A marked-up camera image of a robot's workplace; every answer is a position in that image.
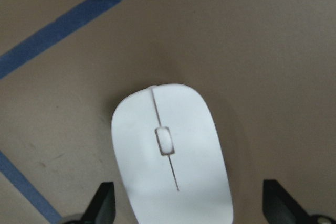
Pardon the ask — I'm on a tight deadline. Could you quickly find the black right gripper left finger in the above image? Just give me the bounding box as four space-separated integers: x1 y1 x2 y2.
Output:
81 182 116 224

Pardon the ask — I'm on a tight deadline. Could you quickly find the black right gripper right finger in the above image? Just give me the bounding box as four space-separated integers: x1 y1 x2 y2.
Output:
262 179 314 224

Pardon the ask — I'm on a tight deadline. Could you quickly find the white computer mouse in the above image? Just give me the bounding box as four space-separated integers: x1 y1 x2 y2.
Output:
111 84 234 223

